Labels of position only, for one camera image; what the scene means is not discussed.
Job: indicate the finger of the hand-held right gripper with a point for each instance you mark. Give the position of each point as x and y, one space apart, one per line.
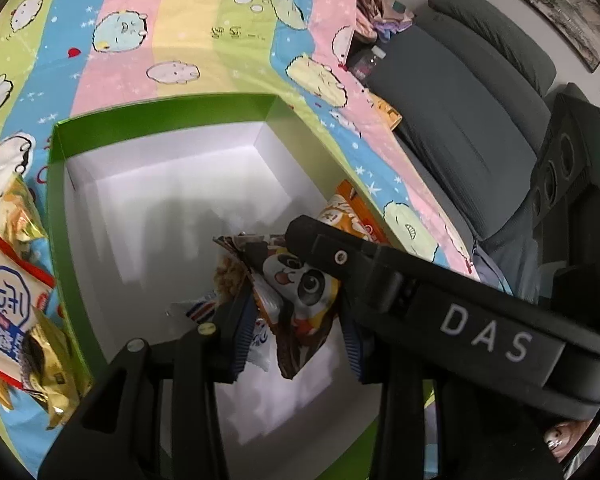
330 250

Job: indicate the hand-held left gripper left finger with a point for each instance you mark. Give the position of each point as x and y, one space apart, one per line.
245 346

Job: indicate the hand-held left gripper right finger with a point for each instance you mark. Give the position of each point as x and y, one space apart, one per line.
354 352

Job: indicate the panda print snack packet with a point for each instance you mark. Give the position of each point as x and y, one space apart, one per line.
300 285

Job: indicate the green cardboard box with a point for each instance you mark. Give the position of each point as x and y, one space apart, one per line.
180 200

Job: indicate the person's right hand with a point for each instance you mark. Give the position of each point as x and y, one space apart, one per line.
565 437

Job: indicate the white snack packet blue print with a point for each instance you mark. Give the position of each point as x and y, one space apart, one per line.
262 355

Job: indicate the orange cartoon snack packet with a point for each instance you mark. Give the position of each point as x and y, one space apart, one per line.
352 215

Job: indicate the grey blue cloth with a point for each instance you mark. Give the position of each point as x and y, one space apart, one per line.
497 265

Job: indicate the small orange packet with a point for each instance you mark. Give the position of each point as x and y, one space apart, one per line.
386 112

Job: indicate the grey sofa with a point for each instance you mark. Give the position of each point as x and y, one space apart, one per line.
455 110

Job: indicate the clear plastic bottle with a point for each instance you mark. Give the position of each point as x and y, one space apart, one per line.
367 62

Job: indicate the gold black print snack packet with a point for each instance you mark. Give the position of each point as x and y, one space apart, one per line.
45 360

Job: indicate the pile of folded clothes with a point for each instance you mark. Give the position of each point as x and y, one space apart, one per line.
375 10

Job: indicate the white blue red-edged snack packet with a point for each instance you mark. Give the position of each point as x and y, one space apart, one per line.
5 285

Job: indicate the striped cartoon printed blanket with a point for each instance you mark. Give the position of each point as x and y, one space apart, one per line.
180 35

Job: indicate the pale gold snack packet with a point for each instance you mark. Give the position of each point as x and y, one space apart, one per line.
17 210

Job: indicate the framed landscape painting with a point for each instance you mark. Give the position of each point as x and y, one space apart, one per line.
555 5

